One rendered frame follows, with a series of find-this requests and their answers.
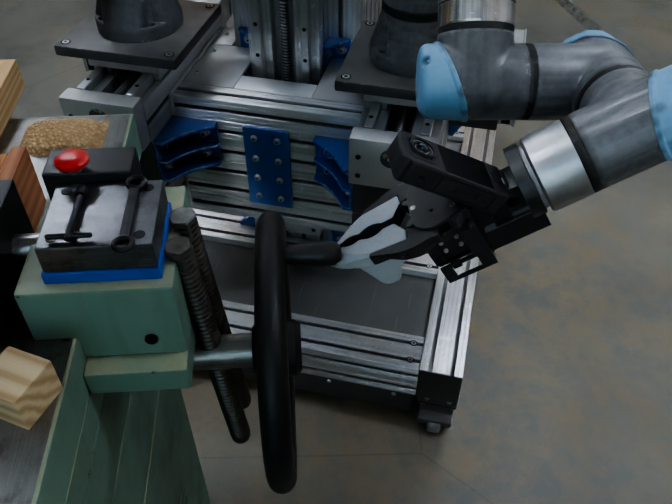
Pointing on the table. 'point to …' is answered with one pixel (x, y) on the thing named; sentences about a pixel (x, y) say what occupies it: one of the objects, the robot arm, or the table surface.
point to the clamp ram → (12, 244)
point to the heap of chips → (63, 135)
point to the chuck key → (73, 219)
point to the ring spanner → (129, 215)
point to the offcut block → (26, 386)
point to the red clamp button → (71, 160)
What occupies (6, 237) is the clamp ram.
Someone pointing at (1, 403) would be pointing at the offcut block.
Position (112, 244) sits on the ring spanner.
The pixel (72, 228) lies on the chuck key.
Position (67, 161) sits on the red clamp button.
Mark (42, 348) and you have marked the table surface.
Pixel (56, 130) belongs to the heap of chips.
